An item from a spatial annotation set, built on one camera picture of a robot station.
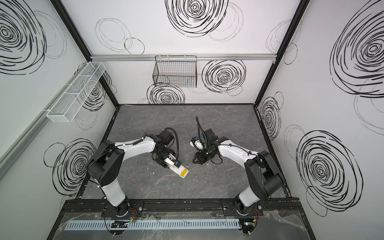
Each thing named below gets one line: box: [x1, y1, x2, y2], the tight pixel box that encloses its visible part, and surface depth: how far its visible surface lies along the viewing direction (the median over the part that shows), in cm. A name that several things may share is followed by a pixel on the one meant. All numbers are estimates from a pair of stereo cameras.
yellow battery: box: [180, 168, 189, 177], surface depth 86 cm
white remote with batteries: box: [169, 164, 190, 179], surface depth 86 cm
